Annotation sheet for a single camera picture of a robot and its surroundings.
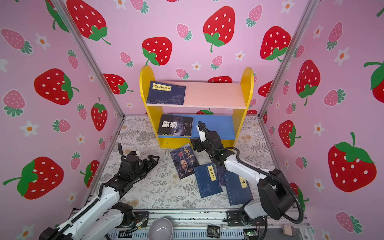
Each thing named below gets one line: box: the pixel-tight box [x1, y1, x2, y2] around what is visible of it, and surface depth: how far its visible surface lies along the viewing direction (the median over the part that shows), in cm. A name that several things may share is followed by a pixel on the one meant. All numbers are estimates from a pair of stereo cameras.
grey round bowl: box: [148, 217, 174, 240], surface depth 71 cm
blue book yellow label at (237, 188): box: [223, 171, 253, 206], surface depth 83 cm
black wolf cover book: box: [157, 114, 194, 138], surface depth 95 cm
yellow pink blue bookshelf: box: [139, 65, 255, 149], surface depth 79 cm
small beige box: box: [282, 224, 295, 237], surface depth 71 cm
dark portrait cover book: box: [170, 143, 200, 180], surface depth 96 cm
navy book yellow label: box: [146, 80, 187, 105], surface depth 75 cm
